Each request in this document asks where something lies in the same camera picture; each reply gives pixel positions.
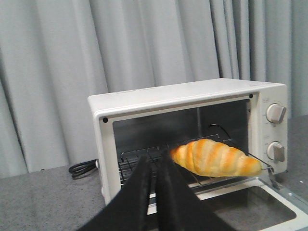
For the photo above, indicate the striped bread roll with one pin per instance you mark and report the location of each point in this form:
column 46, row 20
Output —
column 209, row 158

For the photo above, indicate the lower oven knob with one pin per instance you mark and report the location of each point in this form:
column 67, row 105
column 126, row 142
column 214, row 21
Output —
column 276, row 151

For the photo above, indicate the oven knob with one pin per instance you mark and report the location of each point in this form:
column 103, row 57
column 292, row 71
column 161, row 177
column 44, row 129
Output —
column 275, row 113
column 276, row 151

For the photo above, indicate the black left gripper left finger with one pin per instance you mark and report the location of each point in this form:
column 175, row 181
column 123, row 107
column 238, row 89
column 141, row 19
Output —
column 127, row 211

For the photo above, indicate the grey curtain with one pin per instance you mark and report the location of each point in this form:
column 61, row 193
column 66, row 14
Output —
column 54, row 54

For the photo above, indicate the upper oven knob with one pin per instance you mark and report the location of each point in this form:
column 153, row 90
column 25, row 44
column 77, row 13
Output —
column 275, row 113

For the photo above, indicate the oven glass door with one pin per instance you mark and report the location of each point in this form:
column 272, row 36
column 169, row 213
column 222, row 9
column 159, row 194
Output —
column 252, row 204

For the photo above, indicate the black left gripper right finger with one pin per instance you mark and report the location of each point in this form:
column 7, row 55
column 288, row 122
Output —
column 178, row 208

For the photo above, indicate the wire oven rack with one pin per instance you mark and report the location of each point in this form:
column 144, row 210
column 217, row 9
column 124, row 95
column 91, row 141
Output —
column 129, row 149

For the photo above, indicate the white toaster oven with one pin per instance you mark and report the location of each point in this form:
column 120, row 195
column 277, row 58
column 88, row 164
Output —
column 187, row 111

